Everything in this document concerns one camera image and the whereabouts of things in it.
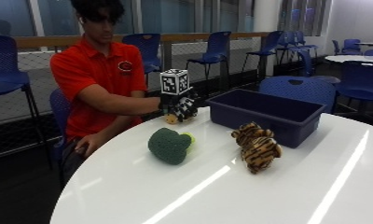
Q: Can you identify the striped tiger plush toy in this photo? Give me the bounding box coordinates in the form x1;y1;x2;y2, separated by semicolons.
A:
231;121;285;175

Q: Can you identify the white cube with black markers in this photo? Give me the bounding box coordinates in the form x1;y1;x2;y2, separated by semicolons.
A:
159;68;192;96

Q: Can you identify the wooden railing with mesh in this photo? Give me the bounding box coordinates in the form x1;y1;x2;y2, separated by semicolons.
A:
11;31;271;104

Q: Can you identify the round white table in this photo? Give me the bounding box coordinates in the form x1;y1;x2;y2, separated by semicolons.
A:
325;54;373;65

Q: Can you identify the dark blue plastic bin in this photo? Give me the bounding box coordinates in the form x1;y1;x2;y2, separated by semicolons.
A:
205;88;328;149

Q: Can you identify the green broccoli plush toy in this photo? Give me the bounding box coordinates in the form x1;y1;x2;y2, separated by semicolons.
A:
147;127;196;166

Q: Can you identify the the person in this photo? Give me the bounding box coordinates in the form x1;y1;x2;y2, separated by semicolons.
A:
48;0;163;185

